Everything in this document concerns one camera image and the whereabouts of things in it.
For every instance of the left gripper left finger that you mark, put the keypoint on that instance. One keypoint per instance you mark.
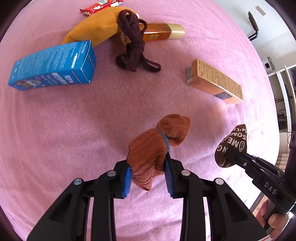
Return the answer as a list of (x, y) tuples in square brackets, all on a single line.
[(126, 179)]

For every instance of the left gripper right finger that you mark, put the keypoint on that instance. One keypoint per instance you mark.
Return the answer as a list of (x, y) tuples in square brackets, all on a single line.
[(170, 175)]

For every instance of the brown ribbed sock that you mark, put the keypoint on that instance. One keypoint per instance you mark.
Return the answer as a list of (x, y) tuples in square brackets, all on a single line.
[(147, 152)]

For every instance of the dark brown lettered sock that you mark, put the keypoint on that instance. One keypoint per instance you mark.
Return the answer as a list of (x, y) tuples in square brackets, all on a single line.
[(237, 140)]

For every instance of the amber gold-capped bottle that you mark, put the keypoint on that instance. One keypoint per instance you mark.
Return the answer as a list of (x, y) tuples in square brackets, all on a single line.
[(162, 31)]

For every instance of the red candy wrapper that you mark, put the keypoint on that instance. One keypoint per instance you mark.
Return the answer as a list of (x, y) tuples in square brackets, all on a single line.
[(100, 5)]

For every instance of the person's right hand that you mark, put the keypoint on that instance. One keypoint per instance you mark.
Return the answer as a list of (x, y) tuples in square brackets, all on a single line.
[(276, 221)]

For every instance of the pink bed sheet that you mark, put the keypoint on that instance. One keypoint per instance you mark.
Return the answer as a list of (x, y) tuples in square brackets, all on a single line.
[(52, 135)]

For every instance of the orange cardboard box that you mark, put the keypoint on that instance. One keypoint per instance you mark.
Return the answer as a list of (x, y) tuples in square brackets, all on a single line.
[(206, 78)]

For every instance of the white bookshelf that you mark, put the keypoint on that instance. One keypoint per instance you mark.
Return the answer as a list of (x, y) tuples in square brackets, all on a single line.
[(283, 87)]

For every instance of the blue cardboard box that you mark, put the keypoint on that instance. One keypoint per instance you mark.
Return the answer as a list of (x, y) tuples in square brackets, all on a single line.
[(71, 63)]

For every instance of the maroon knotted sock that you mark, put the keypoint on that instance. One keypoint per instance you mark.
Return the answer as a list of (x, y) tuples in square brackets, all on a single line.
[(134, 28)]

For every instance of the mustard yellow cloth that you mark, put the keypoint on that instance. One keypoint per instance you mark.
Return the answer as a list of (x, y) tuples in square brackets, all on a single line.
[(97, 28)]

